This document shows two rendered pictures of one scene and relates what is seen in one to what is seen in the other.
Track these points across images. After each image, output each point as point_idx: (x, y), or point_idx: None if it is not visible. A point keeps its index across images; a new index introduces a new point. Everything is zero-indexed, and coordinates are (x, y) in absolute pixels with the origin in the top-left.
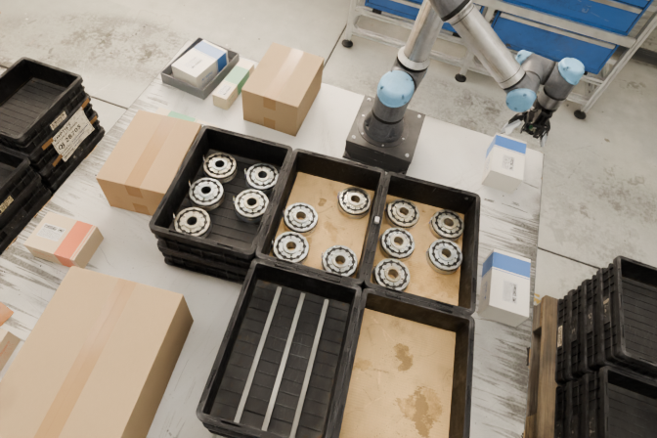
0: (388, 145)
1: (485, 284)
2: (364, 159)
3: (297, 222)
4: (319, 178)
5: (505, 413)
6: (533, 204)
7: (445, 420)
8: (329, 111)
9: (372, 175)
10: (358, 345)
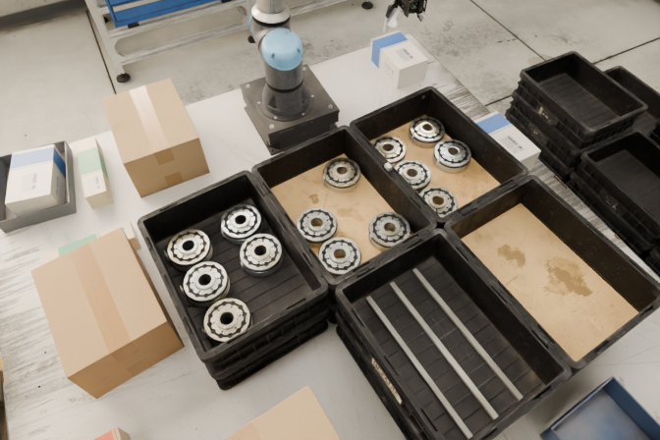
0: (306, 110)
1: None
2: (294, 141)
3: (320, 230)
4: (288, 182)
5: None
6: (445, 75)
7: (586, 269)
8: (215, 127)
9: (337, 137)
10: None
